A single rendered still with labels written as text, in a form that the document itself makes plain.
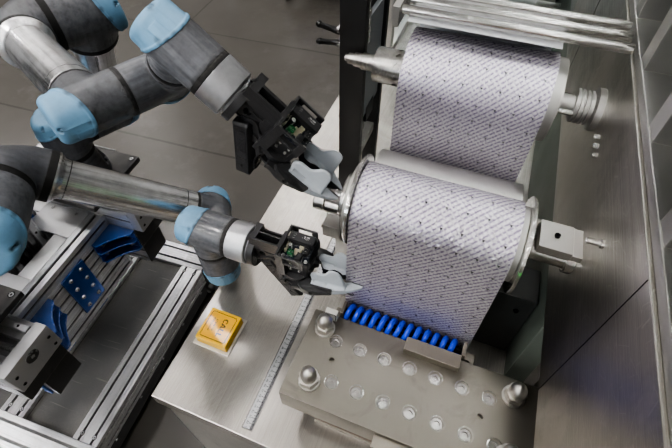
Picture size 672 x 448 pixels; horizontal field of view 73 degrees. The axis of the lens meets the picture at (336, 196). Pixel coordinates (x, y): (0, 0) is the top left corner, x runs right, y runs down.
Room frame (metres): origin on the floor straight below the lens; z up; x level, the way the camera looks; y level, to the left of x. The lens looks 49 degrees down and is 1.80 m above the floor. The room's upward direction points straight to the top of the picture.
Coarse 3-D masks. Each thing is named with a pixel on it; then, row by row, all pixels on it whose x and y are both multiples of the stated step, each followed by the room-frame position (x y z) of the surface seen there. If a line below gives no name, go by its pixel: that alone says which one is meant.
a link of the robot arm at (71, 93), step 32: (32, 0) 0.82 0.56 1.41; (0, 32) 0.73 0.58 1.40; (32, 32) 0.71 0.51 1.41; (32, 64) 0.61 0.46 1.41; (64, 64) 0.58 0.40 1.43; (64, 96) 0.49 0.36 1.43; (96, 96) 0.50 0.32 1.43; (128, 96) 0.52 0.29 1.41; (64, 128) 0.46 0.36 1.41; (96, 128) 0.48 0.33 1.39
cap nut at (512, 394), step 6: (510, 384) 0.25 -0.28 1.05; (516, 384) 0.24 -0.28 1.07; (522, 384) 0.24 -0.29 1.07; (504, 390) 0.25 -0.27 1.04; (510, 390) 0.24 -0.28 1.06; (516, 390) 0.23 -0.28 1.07; (522, 390) 0.23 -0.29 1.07; (504, 396) 0.24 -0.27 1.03; (510, 396) 0.23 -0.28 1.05; (516, 396) 0.23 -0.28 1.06; (522, 396) 0.23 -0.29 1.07; (510, 402) 0.23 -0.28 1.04; (516, 402) 0.22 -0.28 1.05; (522, 402) 0.22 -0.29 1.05; (516, 408) 0.22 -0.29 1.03
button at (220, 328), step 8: (216, 312) 0.44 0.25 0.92; (224, 312) 0.44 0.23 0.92; (208, 320) 0.42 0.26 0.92; (216, 320) 0.42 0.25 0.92; (224, 320) 0.42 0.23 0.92; (232, 320) 0.42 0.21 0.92; (240, 320) 0.42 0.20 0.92; (200, 328) 0.41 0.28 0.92; (208, 328) 0.40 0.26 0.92; (216, 328) 0.40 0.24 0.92; (224, 328) 0.40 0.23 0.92; (232, 328) 0.40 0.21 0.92; (200, 336) 0.39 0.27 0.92; (208, 336) 0.39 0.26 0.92; (216, 336) 0.39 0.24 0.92; (224, 336) 0.39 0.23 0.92; (232, 336) 0.39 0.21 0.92; (208, 344) 0.38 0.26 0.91; (216, 344) 0.37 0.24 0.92; (224, 344) 0.37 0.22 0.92
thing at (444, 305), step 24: (360, 264) 0.40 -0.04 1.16; (384, 264) 0.39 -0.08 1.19; (384, 288) 0.39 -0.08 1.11; (408, 288) 0.37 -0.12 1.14; (432, 288) 0.36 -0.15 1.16; (456, 288) 0.35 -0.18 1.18; (480, 288) 0.34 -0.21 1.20; (384, 312) 0.39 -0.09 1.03; (408, 312) 0.37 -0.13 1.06; (432, 312) 0.36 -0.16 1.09; (456, 312) 0.34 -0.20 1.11; (480, 312) 0.33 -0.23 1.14; (456, 336) 0.34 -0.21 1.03
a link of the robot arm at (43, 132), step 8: (40, 112) 0.95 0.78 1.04; (32, 120) 0.93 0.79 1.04; (40, 120) 0.92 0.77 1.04; (32, 128) 0.91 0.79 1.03; (40, 128) 0.90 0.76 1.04; (48, 128) 0.90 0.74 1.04; (40, 136) 0.90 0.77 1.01; (48, 136) 0.89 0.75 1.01; (56, 136) 0.90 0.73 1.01; (96, 136) 0.96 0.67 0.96; (48, 144) 0.89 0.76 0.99; (56, 144) 0.89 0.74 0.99; (64, 144) 0.90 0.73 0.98; (72, 144) 0.91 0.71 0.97; (80, 144) 0.92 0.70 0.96; (88, 144) 0.95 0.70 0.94; (64, 152) 0.90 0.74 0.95; (72, 152) 0.90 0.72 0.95; (80, 152) 0.92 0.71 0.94; (88, 152) 0.93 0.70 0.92; (72, 160) 0.90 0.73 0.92
